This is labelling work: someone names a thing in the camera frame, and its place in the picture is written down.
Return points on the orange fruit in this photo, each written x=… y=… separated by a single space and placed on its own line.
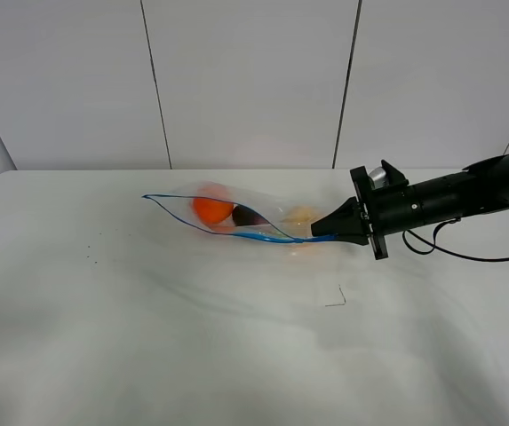
x=210 y=211

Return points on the yellow lemon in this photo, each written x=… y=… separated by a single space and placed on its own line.
x=301 y=215

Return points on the purple eggplant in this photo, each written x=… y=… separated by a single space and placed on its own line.
x=243 y=216

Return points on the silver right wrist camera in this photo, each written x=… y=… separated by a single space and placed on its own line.
x=378 y=178

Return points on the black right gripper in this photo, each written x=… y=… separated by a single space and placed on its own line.
x=387 y=210

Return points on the clear zip bag blue seal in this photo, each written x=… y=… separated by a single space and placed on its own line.
x=177 y=204

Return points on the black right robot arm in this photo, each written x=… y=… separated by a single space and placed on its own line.
x=478 y=189

